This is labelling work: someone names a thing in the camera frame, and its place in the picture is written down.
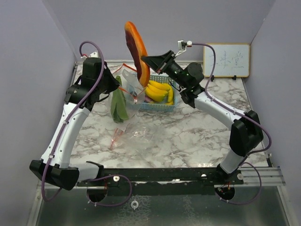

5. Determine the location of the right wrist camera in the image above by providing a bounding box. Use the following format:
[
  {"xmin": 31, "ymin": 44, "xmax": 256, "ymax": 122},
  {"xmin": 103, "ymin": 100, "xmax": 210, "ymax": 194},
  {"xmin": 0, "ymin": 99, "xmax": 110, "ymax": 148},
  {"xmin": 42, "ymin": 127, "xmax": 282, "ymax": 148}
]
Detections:
[{"xmin": 175, "ymin": 40, "xmax": 192, "ymax": 57}]

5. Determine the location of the green leaf vegetable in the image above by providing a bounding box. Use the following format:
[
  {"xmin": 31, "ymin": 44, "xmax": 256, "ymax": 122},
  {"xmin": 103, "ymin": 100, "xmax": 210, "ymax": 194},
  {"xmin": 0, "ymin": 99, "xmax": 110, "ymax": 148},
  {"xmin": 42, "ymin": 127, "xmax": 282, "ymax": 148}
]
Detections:
[{"xmin": 110, "ymin": 76, "xmax": 129, "ymax": 123}]

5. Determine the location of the aluminium front frame rail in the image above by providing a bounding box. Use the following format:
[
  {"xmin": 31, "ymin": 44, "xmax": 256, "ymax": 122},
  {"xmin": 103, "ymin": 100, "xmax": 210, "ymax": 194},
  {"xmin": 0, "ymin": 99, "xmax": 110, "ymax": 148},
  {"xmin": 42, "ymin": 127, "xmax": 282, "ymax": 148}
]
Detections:
[{"xmin": 46, "ymin": 167, "xmax": 285, "ymax": 191}]

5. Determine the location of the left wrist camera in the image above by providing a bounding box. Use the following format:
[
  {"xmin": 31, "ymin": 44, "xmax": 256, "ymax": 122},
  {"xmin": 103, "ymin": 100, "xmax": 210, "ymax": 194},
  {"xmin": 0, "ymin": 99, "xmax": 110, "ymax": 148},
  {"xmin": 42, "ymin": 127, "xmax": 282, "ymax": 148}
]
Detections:
[{"xmin": 89, "ymin": 51, "xmax": 99, "ymax": 58}]

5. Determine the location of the yellow banana bunch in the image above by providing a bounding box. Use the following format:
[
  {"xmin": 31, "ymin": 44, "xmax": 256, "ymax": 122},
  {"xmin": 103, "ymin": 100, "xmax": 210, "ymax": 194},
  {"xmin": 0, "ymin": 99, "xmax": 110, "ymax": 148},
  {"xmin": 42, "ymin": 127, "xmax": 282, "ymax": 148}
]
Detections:
[{"xmin": 145, "ymin": 80, "xmax": 174, "ymax": 105}]

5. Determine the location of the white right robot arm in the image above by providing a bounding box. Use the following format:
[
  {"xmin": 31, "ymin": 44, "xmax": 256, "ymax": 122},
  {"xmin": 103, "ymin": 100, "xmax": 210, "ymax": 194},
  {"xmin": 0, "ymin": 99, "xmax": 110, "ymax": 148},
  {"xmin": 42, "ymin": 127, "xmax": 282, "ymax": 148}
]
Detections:
[{"xmin": 141, "ymin": 50, "xmax": 263, "ymax": 184}]

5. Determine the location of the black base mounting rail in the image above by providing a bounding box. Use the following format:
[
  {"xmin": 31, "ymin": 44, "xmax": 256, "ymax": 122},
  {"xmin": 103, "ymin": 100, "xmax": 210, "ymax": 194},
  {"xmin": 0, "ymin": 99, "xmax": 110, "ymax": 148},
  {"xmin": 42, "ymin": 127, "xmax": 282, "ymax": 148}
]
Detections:
[{"xmin": 78, "ymin": 168, "xmax": 243, "ymax": 196}]

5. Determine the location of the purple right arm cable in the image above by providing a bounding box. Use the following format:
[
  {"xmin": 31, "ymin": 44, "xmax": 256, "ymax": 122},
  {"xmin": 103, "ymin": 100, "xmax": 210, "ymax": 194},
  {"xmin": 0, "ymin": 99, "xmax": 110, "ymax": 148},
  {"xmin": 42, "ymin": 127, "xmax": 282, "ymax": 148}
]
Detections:
[{"xmin": 188, "ymin": 41, "xmax": 272, "ymax": 205}]

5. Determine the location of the dark purple eggplant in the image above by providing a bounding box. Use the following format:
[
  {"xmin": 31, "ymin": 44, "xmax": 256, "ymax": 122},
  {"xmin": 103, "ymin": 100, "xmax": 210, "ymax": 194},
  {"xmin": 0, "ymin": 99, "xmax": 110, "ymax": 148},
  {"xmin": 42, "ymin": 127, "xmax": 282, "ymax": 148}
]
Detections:
[{"xmin": 144, "ymin": 96, "xmax": 156, "ymax": 104}]

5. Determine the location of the clear zip bag red zipper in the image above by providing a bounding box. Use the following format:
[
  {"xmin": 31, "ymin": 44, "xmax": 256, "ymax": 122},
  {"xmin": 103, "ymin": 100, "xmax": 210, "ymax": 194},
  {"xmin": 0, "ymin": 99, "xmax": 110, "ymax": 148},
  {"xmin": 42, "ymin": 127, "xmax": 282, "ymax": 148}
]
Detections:
[{"xmin": 110, "ymin": 122, "xmax": 163, "ymax": 151}]

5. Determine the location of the small whiteboard wooden frame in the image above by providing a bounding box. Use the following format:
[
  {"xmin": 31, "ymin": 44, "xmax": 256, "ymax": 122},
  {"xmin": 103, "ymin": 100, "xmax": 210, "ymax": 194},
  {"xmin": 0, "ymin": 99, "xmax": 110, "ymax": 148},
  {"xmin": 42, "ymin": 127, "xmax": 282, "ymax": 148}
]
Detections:
[{"xmin": 203, "ymin": 43, "xmax": 250, "ymax": 78}]

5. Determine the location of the orange papaya slice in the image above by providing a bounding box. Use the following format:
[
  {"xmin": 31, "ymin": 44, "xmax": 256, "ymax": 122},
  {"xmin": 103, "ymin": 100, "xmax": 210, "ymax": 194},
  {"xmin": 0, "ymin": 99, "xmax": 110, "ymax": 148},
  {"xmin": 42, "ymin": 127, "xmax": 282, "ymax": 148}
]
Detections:
[{"xmin": 124, "ymin": 21, "xmax": 150, "ymax": 87}]

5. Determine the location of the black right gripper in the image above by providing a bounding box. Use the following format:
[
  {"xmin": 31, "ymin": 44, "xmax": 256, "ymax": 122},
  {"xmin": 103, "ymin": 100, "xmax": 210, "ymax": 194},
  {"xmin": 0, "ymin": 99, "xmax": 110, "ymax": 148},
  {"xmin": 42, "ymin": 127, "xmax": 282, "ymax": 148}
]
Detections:
[{"xmin": 142, "ymin": 50, "xmax": 188, "ymax": 89}]

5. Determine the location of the clear zip bag orange zipper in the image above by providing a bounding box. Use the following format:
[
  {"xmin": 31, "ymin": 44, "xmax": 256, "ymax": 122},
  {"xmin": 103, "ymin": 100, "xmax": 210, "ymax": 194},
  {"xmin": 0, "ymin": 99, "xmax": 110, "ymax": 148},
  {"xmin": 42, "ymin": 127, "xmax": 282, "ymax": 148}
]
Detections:
[{"xmin": 106, "ymin": 64, "xmax": 145, "ymax": 119}]

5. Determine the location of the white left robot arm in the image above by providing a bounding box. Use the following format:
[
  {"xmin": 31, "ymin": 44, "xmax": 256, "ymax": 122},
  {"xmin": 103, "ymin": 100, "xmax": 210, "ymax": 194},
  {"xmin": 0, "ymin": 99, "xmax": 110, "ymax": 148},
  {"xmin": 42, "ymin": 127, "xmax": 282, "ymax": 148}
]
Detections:
[{"xmin": 29, "ymin": 57, "xmax": 119, "ymax": 190}]

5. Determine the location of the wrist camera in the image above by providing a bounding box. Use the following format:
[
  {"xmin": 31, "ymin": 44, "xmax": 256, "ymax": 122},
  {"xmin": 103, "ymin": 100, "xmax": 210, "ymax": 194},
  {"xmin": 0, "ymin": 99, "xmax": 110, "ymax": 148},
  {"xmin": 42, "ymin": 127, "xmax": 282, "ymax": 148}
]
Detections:
[
  {"xmin": 89, "ymin": 51, "xmax": 99, "ymax": 58},
  {"xmin": 175, "ymin": 40, "xmax": 192, "ymax": 57}
]

